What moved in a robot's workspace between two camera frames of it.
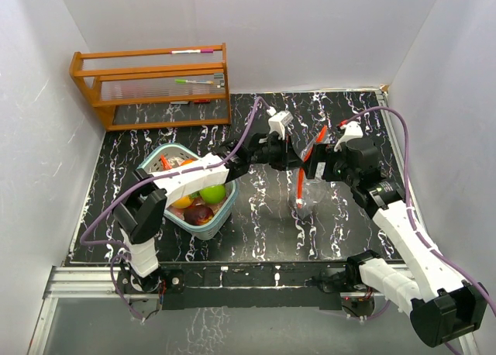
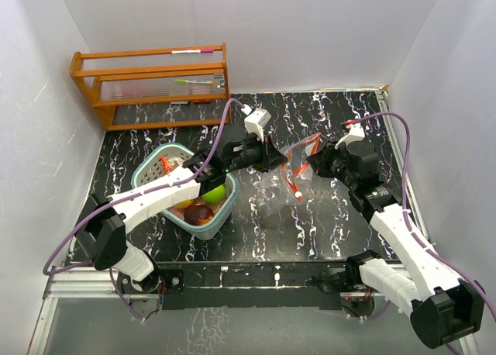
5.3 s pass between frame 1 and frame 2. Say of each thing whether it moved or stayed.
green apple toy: stayed
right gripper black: stayed
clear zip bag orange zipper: moved
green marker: stayed
